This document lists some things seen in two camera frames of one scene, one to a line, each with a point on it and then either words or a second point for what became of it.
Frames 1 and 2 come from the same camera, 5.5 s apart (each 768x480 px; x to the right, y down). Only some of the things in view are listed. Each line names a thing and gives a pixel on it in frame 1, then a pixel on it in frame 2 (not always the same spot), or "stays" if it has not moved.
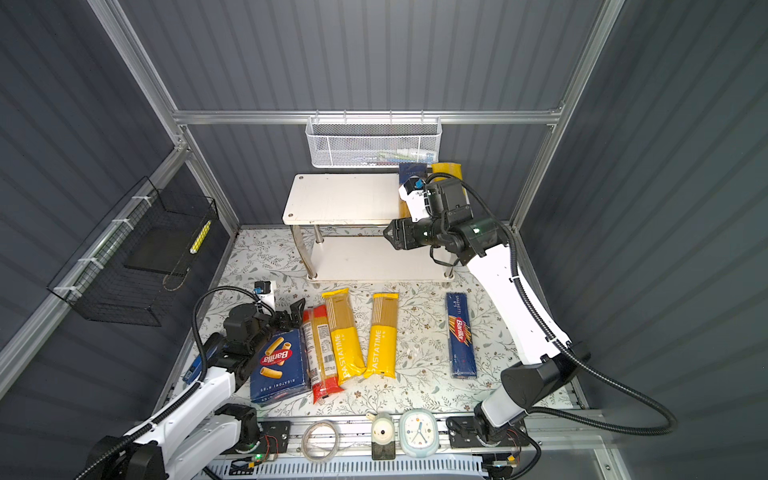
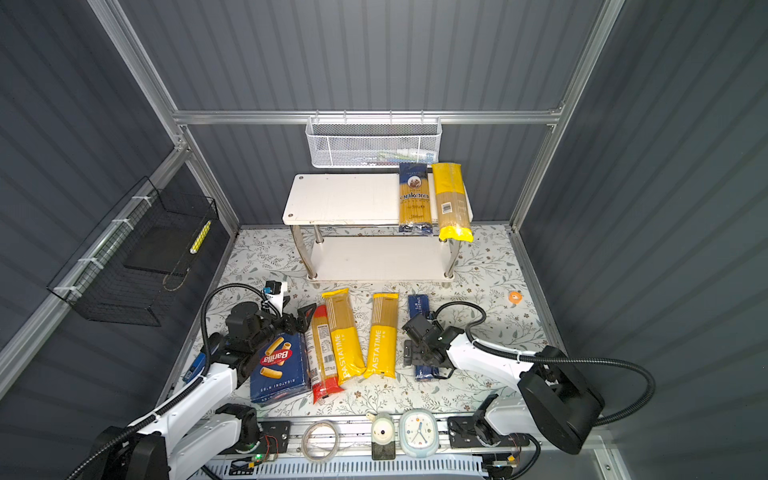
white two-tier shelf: [318, 200] stays
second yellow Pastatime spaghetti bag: [383, 360] stays
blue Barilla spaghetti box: [461, 347] → [419, 305]
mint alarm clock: [418, 433] stays
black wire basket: [127, 268] stays
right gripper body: [430, 231] → [417, 354]
